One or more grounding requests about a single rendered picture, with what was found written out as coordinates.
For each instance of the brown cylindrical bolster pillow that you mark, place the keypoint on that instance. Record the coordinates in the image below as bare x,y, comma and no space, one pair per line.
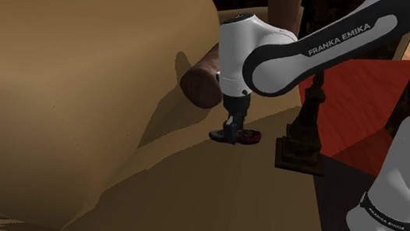
201,83

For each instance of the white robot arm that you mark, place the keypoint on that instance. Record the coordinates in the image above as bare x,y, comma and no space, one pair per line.
339,45

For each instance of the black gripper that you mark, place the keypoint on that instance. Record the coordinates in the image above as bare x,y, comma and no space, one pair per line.
237,104

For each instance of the dark tower figure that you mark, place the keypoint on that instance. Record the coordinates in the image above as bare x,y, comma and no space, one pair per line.
301,139

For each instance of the tan sofa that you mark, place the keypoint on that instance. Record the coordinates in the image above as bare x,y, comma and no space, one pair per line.
74,106

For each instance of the black remote control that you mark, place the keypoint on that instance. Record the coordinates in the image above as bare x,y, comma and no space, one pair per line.
252,135

